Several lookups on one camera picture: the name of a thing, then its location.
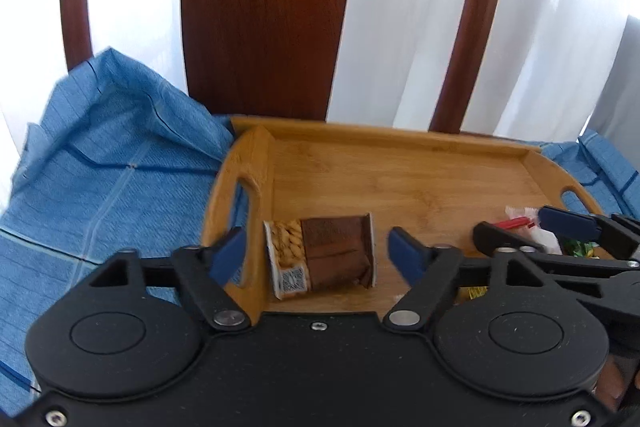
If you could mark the blue checked tablecloth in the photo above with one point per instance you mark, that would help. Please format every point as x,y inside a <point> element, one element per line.
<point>75,167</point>

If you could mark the yellow snack packet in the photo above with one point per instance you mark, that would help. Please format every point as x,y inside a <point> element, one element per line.
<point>580,249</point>

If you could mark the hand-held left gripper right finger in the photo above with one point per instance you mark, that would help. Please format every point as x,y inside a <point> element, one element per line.
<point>407,254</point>

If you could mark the person's right leg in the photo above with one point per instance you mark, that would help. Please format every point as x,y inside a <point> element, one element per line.
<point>617,384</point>

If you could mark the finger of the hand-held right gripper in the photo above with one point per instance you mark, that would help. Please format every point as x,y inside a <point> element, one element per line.
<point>495,237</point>
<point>570,222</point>

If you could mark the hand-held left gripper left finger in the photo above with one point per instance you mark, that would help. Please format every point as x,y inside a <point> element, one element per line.
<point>227,257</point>

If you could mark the grey cloth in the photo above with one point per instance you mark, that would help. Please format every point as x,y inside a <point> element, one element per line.
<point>617,77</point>

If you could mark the white sheer curtain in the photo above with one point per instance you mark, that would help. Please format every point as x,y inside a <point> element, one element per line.
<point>410,7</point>

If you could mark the wooden serving tray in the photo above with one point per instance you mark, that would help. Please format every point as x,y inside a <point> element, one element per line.
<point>400,187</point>

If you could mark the white rice cracker packet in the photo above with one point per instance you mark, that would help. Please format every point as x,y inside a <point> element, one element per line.
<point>547,242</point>

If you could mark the brown peanut snack packet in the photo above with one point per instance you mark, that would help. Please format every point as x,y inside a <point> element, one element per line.
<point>335,252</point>

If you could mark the wooden chair back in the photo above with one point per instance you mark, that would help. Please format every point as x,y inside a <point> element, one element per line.
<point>270,7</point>

